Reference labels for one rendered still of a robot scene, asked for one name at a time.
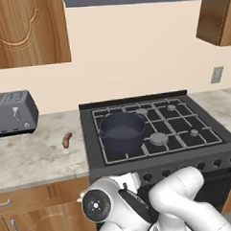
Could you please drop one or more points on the wooden drawer front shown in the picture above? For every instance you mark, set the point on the wooden drawer front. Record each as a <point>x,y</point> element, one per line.
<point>32,197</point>

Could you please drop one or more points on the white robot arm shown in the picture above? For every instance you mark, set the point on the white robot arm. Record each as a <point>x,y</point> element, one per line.
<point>176,197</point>

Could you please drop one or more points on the grey toaster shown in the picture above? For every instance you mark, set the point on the grey toaster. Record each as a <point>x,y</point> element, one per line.
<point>12,113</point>

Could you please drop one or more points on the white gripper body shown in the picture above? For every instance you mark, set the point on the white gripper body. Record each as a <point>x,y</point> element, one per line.
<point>129,180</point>

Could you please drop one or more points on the brown potato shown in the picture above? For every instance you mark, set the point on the brown potato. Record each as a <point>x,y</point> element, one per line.
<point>67,140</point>

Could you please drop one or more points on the black oven door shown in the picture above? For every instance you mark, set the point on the black oven door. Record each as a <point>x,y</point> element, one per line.
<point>217,189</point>

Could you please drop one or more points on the wooden base cupboard door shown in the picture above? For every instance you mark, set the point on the wooden base cupboard door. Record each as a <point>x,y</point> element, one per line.
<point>52,224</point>

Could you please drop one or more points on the dark grey gas stove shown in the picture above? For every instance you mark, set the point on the dark grey gas stove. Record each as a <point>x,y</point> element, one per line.
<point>161,156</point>

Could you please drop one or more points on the wooden wall cupboard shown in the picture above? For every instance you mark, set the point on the wooden wall cupboard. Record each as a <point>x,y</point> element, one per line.
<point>216,22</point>

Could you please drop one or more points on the grey wall socket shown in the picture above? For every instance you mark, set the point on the grey wall socket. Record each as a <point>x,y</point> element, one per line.
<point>217,75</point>

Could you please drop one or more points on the dark blue cooking pot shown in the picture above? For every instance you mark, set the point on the dark blue cooking pot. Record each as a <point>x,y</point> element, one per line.
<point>122,133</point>

